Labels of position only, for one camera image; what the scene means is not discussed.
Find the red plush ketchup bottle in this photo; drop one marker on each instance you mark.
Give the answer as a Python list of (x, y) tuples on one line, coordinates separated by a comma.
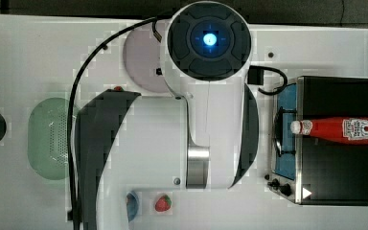
[(343, 130)]

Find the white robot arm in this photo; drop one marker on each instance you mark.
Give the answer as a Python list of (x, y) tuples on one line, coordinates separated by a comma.
[(201, 133)]

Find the black toaster oven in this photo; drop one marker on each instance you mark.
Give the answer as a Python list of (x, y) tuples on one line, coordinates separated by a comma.
[(311, 171)]

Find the small red tomato toy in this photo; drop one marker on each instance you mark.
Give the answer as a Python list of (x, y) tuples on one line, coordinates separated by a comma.
[(118, 88)]

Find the lavender round plate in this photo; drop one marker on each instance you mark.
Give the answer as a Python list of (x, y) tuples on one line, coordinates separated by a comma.
[(141, 57)]

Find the red plush strawberry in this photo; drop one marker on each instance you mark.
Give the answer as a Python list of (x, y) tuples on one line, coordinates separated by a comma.
[(163, 204)]

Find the blue bowl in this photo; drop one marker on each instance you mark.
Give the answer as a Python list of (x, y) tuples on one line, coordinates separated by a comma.
[(132, 205)]

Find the green oval colander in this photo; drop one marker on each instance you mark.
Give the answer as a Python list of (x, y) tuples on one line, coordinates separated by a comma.
[(47, 139)]

